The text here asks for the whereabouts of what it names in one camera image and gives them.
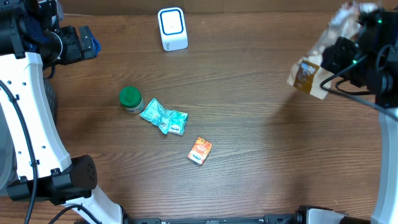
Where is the beige plastic pouch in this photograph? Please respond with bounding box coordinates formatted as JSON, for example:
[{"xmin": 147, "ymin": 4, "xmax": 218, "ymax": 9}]
[{"xmin": 287, "ymin": 1, "xmax": 381, "ymax": 100}]

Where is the green lid jar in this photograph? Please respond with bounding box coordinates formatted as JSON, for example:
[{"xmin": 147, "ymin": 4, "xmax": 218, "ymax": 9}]
[{"xmin": 119, "ymin": 86, "xmax": 146, "ymax": 114}]

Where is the teal crinkled snack packet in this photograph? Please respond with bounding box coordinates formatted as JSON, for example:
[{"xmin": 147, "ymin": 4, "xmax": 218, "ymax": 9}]
[{"xmin": 139, "ymin": 98, "xmax": 169, "ymax": 134}]

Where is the orange small box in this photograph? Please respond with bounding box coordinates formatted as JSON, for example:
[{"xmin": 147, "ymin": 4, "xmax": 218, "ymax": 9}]
[{"xmin": 187, "ymin": 137, "xmax": 213, "ymax": 166}]

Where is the teal Kleenex tissue pack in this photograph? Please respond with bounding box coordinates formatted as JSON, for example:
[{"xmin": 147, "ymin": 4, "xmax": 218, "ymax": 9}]
[{"xmin": 167, "ymin": 110, "xmax": 189, "ymax": 136}]

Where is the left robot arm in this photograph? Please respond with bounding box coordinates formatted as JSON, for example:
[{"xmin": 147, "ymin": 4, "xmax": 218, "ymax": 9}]
[{"xmin": 1, "ymin": 0, "xmax": 129, "ymax": 223}]

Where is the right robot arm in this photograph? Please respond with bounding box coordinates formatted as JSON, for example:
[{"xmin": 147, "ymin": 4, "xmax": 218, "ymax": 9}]
[{"xmin": 287, "ymin": 3, "xmax": 397, "ymax": 223}]

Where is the grey plastic basket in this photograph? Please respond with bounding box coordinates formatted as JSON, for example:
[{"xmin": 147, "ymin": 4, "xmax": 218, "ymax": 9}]
[{"xmin": 0, "ymin": 80, "xmax": 58, "ymax": 197}]

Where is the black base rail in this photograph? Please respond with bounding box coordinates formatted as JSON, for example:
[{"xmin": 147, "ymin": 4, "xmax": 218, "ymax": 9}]
[{"xmin": 124, "ymin": 214, "xmax": 294, "ymax": 224}]

